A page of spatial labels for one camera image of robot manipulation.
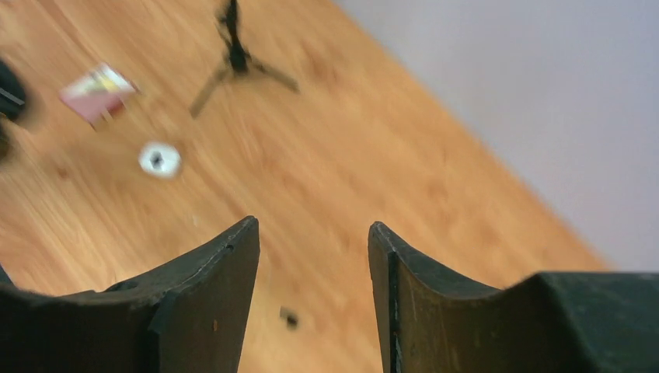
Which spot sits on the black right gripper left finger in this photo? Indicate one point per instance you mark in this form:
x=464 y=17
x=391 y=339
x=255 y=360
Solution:
x=187 y=315

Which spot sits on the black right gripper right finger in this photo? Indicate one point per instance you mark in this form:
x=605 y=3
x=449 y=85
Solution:
x=431 y=318

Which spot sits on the white earbud charging case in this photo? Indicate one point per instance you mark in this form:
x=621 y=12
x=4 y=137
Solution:
x=160 y=160

